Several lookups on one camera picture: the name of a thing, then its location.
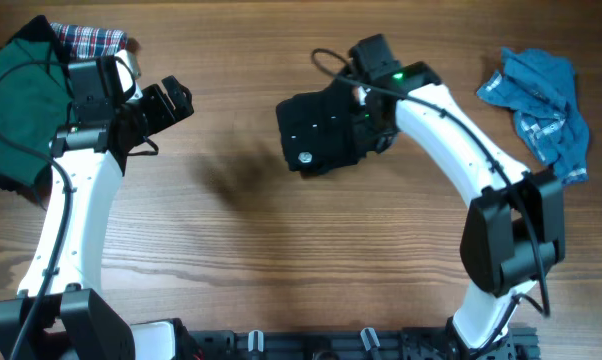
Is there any green folded cloth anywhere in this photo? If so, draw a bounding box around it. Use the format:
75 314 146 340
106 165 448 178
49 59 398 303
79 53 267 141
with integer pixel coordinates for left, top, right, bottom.
0 39 74 187

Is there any black folded garment under green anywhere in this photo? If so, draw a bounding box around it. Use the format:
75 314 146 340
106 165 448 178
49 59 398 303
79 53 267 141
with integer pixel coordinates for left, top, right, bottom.
0 15 71 191

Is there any black shirt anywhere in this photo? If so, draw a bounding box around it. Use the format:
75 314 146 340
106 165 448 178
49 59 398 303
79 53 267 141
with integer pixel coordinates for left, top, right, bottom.
275 81 366 175

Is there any plaid red blue shirt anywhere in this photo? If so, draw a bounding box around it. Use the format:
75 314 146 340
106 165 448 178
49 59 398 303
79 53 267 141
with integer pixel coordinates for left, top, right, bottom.
50 22 128 59

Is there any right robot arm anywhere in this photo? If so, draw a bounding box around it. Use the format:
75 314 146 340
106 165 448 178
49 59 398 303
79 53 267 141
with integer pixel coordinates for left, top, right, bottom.
348 34 566 359

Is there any blue denim cloth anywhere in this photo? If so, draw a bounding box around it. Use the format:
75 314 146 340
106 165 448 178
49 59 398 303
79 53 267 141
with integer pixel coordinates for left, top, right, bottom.
477 48 590 186

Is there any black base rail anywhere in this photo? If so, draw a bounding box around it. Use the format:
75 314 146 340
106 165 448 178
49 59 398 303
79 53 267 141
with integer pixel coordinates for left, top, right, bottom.
180 327 540 360

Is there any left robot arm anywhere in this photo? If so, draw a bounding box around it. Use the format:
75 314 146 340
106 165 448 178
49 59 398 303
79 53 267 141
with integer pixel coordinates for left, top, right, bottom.
0 50 196 359

